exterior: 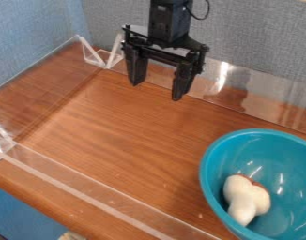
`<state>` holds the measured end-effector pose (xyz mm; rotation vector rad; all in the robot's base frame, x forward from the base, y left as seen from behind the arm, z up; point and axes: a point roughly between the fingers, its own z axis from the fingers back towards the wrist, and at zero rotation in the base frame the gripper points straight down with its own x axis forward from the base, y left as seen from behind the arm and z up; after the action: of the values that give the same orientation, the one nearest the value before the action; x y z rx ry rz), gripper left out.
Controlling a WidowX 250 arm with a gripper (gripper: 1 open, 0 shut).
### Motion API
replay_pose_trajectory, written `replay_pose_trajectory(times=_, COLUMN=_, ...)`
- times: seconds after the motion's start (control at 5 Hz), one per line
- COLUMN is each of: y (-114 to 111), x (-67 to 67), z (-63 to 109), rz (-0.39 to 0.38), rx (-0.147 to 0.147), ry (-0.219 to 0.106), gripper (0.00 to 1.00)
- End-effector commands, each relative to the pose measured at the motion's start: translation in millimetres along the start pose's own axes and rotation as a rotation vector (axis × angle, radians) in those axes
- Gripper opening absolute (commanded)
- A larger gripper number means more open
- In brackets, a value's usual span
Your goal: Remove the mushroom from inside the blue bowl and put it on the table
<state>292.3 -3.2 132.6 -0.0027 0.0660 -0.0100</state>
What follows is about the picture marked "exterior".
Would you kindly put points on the white brown toy mushroom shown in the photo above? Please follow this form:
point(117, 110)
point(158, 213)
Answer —
point(247, 198)

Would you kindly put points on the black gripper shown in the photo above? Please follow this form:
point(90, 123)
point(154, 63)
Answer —
point(165, 42)

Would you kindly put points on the blue plastic bowl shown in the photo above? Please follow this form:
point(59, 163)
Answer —
point(272, 157)

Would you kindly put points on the clear acrylic back barrier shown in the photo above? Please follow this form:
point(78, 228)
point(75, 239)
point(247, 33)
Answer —
point(262, 95)

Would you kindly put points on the clear acrylic front barrier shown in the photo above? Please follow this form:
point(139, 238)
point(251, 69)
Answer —
point(99, 195)

